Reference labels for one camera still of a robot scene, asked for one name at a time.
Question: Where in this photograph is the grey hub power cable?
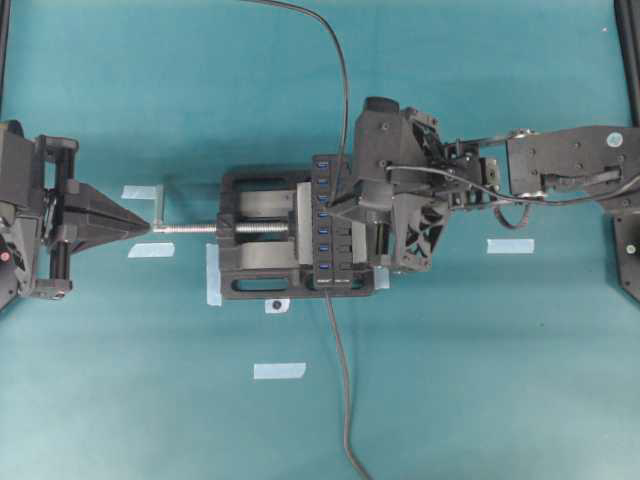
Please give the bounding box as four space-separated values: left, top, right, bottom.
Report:
323 288 372 480

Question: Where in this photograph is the black camera cable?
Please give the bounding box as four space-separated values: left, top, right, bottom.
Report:
384 164 621 207

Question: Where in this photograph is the black left frame rail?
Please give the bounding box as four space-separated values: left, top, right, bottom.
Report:
0 0 11 102

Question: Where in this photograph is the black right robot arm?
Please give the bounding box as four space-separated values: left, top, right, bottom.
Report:
328 97 639 296

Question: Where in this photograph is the black right frame rail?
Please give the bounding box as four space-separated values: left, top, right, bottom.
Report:
614 0 639 127

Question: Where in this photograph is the blue tape strip left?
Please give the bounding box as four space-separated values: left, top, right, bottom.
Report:
127 242 175 259

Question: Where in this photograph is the blue tape strip right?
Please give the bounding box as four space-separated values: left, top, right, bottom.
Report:
487 238 535 255

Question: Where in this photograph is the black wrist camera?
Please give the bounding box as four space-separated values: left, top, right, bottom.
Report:
352 96 412 212

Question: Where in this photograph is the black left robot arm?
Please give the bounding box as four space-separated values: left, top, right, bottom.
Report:
1 120 150 308

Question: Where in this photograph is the black frame rail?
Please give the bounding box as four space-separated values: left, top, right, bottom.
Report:
0 0 11 102
614 0 639 127

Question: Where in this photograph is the blue tape strip bottom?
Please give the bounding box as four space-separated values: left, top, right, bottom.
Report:
253 362 307 380

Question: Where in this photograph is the black multiport USB hub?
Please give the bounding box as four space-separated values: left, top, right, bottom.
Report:
311 155 353 292

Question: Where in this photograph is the white sticker with dark dot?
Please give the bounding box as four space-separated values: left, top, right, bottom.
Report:
264 298 290 314

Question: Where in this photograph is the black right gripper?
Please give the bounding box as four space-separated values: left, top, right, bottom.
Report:
327 107 499 273

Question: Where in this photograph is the silver vise crank handle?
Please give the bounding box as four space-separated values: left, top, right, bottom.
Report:
151 185 217 235

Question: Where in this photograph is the blue tape left of vise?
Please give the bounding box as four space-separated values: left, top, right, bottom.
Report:
205 243 223 307

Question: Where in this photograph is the blue tape strip near crank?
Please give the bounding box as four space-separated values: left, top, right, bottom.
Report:
121 185 162 200

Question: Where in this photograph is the black bench vise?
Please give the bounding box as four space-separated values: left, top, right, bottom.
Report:
216 168 376 300

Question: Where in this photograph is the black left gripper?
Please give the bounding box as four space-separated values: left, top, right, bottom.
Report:
1 120 150 308

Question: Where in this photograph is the black USB cable with plug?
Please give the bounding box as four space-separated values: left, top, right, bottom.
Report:
239 0 351 211

